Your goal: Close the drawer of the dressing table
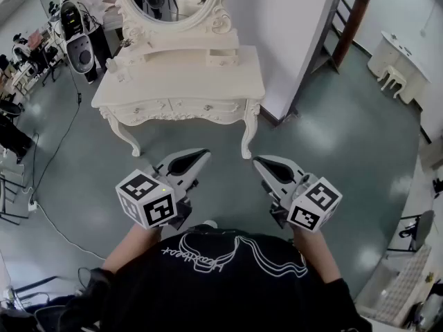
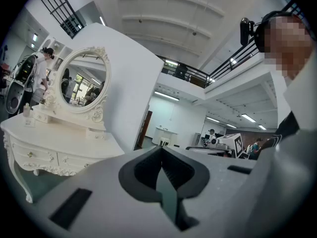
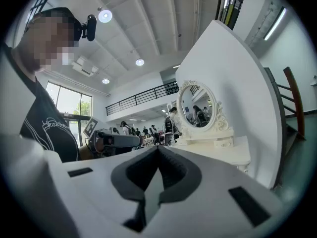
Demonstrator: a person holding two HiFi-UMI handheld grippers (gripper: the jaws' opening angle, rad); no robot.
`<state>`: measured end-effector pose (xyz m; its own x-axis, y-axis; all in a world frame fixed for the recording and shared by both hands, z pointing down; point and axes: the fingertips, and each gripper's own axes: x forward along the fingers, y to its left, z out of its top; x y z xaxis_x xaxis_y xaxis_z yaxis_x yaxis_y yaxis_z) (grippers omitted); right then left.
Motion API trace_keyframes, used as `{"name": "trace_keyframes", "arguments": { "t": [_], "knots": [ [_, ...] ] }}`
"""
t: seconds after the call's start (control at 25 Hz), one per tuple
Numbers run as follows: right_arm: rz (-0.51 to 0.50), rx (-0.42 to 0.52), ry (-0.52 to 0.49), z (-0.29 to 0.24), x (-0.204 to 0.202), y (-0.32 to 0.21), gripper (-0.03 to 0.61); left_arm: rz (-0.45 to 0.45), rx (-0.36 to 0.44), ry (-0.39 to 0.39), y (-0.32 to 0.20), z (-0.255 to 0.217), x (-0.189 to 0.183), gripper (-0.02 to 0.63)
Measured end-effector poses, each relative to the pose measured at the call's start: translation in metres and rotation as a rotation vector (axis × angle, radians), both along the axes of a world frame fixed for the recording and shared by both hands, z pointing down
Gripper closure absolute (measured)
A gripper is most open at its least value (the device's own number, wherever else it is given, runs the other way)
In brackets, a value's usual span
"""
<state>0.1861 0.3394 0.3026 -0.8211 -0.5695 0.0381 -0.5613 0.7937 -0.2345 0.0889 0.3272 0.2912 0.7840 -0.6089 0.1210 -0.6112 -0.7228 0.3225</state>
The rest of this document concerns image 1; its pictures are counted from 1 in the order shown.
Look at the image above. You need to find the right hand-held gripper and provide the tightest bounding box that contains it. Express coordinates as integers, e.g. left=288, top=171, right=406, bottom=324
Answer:
left=253, top=154, right=343, bottom=234

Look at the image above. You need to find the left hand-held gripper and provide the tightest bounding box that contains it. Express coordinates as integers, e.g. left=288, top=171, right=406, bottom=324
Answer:
left=116, top=147, right=213, bottom=231

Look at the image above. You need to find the white ornate dressing table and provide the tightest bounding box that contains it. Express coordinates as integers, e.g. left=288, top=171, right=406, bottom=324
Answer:
left=91, top=28, right=266, bottom=160

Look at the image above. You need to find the small white drawer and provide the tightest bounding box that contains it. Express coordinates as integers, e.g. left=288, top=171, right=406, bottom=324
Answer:
left=206, top=48, right=240, bottom=68

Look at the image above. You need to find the person's right forearm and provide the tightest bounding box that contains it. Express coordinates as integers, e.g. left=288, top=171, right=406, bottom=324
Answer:
left=293, top=227, right=343, bottom=285

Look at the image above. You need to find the person's left forearm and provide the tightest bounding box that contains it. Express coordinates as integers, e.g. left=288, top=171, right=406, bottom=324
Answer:
left=102, top=223, right=163, bottom=275

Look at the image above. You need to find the white ornate drawer front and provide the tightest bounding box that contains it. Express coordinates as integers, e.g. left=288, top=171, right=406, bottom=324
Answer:
left=168, top=98, right=244, bottom=116
left=114, top=98, right=173, bottom=118

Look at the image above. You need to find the person's black printed t-shirt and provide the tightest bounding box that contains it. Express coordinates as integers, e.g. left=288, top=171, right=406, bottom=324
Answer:
left=57, top=225, right=374, bottom=332

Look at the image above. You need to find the oval white-framed mirror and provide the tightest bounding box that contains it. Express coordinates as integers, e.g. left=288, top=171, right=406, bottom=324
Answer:
left=114, top=0, right=233, bottom=43

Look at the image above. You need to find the white carved stool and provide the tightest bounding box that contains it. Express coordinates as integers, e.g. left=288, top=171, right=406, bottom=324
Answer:
left=377, top=64, right=409, bottom=100

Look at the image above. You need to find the black grey chair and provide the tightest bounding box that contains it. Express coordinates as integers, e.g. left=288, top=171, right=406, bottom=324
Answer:
left=386, top=210, right=437, bottom=254

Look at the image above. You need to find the white grid panel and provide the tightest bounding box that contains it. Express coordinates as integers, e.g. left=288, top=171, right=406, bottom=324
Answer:
left=355, top=244, right=434, bottom=329

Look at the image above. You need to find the white curved vanity table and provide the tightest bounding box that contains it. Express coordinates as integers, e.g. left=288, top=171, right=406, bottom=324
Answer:
left=367, top=30, right=434, bottom=105

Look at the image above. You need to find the white black pod-shaped robot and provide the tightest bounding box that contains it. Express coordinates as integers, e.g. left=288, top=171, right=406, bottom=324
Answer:
left=59, top=0, right=96, bottom=76

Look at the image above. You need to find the black metal rack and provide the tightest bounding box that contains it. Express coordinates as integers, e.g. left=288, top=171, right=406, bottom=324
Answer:
left=0, top=174, right=30, bottom=226

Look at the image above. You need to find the black floor cable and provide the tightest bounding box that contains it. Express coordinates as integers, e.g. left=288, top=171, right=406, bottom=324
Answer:
left=28, top=68, right=82, bottom=205

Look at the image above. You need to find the black metal frame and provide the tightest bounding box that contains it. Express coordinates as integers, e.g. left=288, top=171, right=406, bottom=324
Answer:
left=310, top=0, right=349, bottom=76

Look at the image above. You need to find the white floor cable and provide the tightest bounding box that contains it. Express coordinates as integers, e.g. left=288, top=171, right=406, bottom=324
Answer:
left=34, top=204, right=106, bottom=261

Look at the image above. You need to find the brown wooden post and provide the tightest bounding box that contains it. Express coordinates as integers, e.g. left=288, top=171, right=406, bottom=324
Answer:
left=332, top=0, right=372, bottom=69

